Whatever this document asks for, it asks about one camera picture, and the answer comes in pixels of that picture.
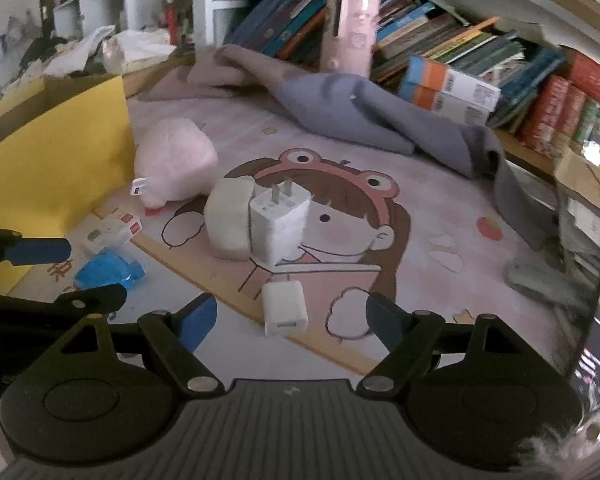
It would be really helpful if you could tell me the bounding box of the blue wrapper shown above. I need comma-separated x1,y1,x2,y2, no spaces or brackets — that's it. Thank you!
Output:
73,250,146,290

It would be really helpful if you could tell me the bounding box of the small white USB charger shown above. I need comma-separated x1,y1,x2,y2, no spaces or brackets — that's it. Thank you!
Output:
261,281,309,337

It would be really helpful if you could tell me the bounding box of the white foam block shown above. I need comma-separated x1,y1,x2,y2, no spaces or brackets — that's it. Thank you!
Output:
204,176,256,261

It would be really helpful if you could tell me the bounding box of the large white plug charger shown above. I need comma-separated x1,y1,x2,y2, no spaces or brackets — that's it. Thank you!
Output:
249,179,312,266

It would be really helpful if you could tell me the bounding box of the small white red box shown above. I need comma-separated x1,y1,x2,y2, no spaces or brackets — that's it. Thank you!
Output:
81,210,143,255

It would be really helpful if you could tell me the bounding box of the cartoon girl desk mat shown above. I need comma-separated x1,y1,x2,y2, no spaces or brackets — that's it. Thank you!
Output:
16,99,569,382

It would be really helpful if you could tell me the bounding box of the grey stapler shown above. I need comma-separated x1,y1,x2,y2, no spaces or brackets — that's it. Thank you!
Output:
503,258,595,314

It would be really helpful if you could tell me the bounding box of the pink plush toy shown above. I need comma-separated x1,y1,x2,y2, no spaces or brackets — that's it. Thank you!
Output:
130,117,220,210

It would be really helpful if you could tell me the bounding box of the grey purple blanket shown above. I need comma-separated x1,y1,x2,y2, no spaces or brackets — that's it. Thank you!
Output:
141,44,558,250

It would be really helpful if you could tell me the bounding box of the white tissue pack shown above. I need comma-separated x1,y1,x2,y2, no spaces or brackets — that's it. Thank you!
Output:
102,29,176,75

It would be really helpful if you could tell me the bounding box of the upper orange blue white box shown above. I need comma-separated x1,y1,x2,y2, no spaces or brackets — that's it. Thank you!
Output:
399,56,501,112

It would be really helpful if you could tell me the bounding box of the red thick book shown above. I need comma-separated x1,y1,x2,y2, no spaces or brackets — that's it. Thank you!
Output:
564,48,600,101

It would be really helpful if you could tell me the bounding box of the pink cylindrical humidifier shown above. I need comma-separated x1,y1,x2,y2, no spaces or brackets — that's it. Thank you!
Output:
320,0,381,78

